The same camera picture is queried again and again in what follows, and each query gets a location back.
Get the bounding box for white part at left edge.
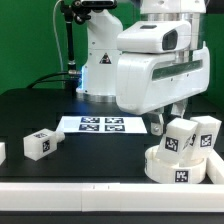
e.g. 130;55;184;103
0;142;6;165

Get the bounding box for black cables on table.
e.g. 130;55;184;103
25;71;83;90

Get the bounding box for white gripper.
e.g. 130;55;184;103
116;46;210;136

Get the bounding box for paper sheet with tags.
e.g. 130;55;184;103
57;116;147;134

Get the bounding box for white L-shaped fence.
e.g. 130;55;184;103
0;152;224;212

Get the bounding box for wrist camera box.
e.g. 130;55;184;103
117;21;191;54

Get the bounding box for white cable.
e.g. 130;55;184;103
52;0;66;73

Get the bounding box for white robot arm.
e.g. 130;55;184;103
77;0;210;135

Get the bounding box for white round stool seat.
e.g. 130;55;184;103
144;145;206;184

